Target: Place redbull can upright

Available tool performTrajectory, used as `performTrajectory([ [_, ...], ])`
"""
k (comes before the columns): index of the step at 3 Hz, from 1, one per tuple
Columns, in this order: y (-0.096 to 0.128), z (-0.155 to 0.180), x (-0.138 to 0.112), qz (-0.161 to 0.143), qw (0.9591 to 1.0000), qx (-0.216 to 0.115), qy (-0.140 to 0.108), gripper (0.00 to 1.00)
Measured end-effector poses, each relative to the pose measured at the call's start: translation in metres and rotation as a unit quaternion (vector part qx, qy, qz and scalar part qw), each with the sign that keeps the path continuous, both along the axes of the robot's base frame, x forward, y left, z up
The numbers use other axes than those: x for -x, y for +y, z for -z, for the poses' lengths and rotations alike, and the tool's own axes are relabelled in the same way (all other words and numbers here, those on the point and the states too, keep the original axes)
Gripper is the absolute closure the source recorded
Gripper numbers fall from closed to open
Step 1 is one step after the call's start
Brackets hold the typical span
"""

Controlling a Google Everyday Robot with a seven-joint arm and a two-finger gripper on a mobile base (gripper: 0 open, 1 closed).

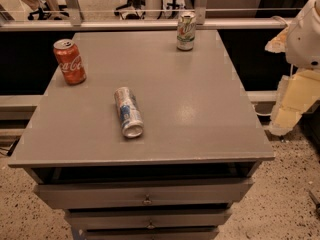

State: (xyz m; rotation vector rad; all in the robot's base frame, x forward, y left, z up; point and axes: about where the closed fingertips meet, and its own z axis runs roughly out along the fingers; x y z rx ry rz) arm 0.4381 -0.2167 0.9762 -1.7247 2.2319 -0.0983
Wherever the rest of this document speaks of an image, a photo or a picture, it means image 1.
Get white green soda can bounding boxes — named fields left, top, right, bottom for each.
left=177, top=11, right=196, bottom=51

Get grey metal rail frame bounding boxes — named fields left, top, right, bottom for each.
left=0, top=0, right=294, bottom=31

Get middle grey drawer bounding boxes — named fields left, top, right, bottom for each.
left=66, top=207, right=231, bottom=230

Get grey drawer cabinet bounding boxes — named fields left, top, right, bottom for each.
left=7, top=29, right=276, bottom=240

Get bottom grey drawer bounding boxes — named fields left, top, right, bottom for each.
left=84, top=227, right=219, bottom=240

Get grey drawer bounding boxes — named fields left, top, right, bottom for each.
left=84, top=227, right=219, bottom=240
left=66, top=207, right=231, bottom=230
left=34, top=178, right=253, bottom=209

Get red coca-cola can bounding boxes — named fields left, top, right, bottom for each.
left=53, top=39, right=86, bottom=85

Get top grey drawer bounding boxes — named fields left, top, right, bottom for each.
left=34, top=178, right=253, bottom=209

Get black office chair base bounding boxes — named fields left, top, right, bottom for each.
left=114, top=0, right=144, bottom=20

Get white cable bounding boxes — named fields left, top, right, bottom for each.
left=252, top=103, right=273, bottom=118

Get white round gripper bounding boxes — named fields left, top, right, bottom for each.
left=265, top=0, right=320, bottom=136

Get silver blue redbull can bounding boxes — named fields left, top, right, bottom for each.
left=114, top=87, right=144, bottom=138

